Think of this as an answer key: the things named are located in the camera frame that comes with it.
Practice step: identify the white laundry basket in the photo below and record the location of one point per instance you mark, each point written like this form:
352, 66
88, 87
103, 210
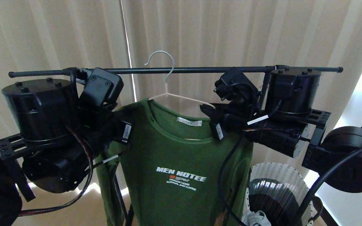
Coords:
275, 172

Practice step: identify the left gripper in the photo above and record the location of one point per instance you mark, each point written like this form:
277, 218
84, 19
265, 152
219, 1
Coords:
61, 169

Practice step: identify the pale grey garment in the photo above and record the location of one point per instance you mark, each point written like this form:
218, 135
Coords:
256, 219

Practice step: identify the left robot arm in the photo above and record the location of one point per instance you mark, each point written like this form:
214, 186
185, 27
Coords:
39, 110

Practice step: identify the beige curtain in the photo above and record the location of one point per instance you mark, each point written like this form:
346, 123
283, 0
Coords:
215, 31

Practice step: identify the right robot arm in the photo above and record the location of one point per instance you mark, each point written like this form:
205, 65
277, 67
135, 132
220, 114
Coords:
294, 94

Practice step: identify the green long-sleeved shirt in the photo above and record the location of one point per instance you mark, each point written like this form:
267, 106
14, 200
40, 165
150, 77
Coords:
174, 157

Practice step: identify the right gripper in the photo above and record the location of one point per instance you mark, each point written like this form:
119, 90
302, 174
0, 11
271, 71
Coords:
275, 135

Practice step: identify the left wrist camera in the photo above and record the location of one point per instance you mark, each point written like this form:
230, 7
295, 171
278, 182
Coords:
101, 88

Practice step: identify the pink clothes hanger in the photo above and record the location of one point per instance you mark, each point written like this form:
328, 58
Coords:
184, 98

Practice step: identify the black clothes rack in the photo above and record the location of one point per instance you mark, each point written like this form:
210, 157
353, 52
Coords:
193, 70

